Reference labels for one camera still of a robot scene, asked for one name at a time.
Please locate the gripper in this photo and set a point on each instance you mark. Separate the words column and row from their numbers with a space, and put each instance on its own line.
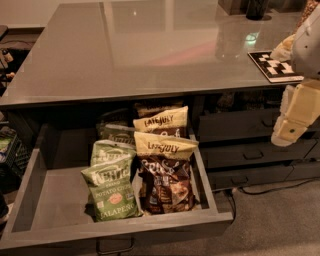
column 308, row 50

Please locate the green jalapeno chip bag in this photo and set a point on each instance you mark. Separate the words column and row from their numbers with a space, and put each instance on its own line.
column 111, row 190

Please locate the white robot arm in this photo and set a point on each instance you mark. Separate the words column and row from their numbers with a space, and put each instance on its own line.
column 305, row 48

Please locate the dark cup on counter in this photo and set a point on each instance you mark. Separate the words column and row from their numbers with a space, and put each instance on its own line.
column 256, row 9

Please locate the rear brown Late July bag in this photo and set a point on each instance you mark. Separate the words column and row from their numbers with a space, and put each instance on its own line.
column 171, row 122

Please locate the brown late july bag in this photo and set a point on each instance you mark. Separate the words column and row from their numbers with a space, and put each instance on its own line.
column 171, row 122
column 165, row 168

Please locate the front brown Late July bag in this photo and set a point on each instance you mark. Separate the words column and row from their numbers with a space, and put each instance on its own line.
column 165, row 168

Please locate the backmost brown chip bag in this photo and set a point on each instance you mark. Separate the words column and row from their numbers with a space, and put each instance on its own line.
column 145, row 109

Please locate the grey counter cabinet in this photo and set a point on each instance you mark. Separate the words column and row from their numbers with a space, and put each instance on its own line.
column 92, row 58

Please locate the open grey top drawer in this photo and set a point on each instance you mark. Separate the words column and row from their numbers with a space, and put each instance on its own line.
column 77, row 187

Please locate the black white fiducial marker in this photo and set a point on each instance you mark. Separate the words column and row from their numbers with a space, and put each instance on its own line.
column 274, row 70

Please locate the jar of nuts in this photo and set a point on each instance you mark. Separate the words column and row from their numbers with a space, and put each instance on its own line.
column 307, row 11

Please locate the black crate at left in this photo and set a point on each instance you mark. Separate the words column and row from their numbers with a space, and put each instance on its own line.
column 14, row 155

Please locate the black drawer handle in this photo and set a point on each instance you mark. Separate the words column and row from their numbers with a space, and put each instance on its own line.
column 114, row 247

